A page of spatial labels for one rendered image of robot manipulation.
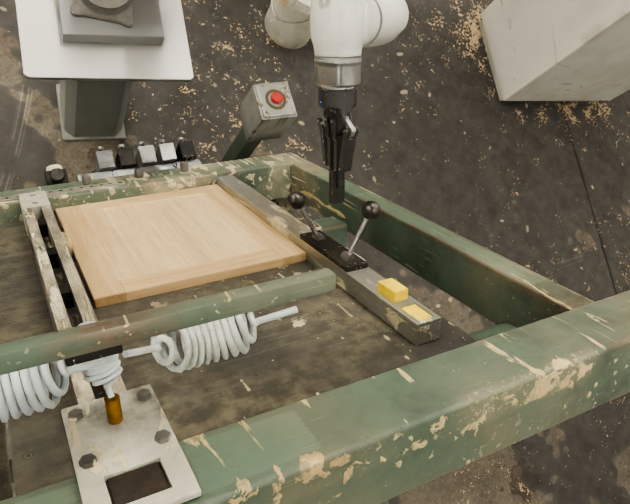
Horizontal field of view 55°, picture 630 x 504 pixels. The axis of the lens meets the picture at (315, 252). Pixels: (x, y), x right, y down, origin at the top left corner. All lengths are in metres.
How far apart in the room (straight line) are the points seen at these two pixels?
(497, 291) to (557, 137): 2.82
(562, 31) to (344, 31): 2.38
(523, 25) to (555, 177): 0.88
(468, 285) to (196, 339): 0.72
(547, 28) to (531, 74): 0.24
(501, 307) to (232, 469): 0.70
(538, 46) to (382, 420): 3.02
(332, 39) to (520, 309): 0.60
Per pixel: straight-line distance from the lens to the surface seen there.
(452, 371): 0.78
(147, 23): 2.09
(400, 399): 0.73
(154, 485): 0.63
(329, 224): 1.60
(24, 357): 0.57
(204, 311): 0.59
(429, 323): 1.01
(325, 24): 1.17
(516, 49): 3.67
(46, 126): 2.77
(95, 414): 0.73
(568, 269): 3.68
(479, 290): 1.23
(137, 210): 1.62
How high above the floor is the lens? 2.51
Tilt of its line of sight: 63 degrees down
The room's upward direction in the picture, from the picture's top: 57 degrees clockwise
